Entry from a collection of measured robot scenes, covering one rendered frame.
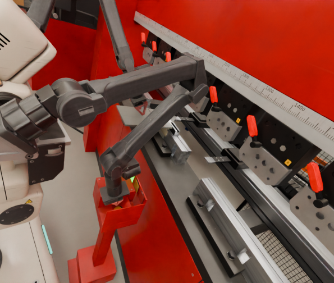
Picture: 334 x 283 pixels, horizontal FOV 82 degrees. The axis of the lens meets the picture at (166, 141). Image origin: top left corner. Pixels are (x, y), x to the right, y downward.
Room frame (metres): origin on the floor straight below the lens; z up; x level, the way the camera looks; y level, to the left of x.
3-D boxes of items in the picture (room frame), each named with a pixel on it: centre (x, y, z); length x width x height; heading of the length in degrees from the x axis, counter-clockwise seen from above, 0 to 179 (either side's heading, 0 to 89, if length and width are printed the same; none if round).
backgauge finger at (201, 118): (1.09, -0.08, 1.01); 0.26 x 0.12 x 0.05; 128
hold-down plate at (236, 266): (0.48, -0.28, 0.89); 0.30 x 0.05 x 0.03; 38
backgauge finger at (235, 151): (0.82, -0.30, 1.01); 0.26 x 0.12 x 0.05; 128
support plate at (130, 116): (0.90, 0.16, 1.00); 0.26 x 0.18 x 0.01; 128
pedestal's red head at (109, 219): (0.56, 0.10, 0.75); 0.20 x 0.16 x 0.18; 40
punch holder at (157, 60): (1.17, 0.18, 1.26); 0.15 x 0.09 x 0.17; 38
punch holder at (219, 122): (0.69, -0.19, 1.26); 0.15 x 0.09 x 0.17; 38
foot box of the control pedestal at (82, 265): (0.54, 0.13, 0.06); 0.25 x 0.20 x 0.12; 130
